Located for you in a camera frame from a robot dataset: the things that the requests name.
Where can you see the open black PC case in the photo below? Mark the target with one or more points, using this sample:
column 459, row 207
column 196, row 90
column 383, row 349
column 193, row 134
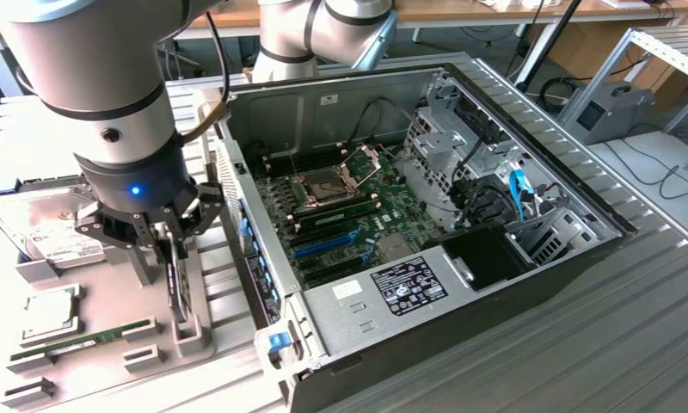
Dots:
column 493, row 327

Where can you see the grey power supply unit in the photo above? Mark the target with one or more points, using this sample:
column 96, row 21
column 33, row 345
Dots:
column 379, row 310

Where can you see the thin metal locking lever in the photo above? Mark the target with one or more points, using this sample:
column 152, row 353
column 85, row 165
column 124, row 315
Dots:
column 292, row 161

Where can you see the aluminium slat frame table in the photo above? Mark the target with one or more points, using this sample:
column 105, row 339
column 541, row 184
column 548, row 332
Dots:
column 666, row 47

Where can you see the silver CPU chip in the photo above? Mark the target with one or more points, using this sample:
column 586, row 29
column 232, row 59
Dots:
column 48, row 312

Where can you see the installed black RAM stick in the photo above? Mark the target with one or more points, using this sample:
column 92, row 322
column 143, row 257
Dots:
column 335, row 218

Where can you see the blue case latch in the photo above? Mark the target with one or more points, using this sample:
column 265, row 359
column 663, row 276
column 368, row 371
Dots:
column 277, row 343

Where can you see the black graphics card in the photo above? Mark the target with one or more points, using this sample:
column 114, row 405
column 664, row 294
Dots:
column 179, row 288

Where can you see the grey computer tower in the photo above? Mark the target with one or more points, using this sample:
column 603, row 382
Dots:
column 604, row 109

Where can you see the wooden desk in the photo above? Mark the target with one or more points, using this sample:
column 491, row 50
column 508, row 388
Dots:
column 493, row 10

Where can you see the CPU socket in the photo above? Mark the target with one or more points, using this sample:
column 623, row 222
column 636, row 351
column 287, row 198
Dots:
column 325, row 189

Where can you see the black fan shroud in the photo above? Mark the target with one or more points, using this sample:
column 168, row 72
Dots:
column 484, row 258

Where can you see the metal disk bay cage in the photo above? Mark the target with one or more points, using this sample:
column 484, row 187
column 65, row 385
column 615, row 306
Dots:
column 452, row 150

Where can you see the silver hard disk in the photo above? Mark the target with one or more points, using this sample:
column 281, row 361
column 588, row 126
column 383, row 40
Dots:
column 40, row 223

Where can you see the green motherboard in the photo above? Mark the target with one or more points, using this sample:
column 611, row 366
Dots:
column 379, row 215

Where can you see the blue expansion slot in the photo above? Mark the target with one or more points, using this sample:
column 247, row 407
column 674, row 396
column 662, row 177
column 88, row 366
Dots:
column 324, row 244

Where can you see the black tripod pole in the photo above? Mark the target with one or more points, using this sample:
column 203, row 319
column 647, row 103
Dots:
column 547, row 43

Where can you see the green RAM stick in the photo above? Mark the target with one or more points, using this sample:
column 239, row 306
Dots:
column 80, row 340

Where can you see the grey parts rack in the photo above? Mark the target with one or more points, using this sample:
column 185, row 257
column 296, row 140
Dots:
column 108, row 310

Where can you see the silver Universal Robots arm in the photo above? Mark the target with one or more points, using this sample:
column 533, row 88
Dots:
column 92, row 64

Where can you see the metal socket cover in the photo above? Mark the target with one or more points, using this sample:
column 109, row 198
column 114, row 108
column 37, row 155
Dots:
column 363, row 165

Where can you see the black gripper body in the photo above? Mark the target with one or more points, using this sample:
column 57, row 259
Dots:
column 137, row 185

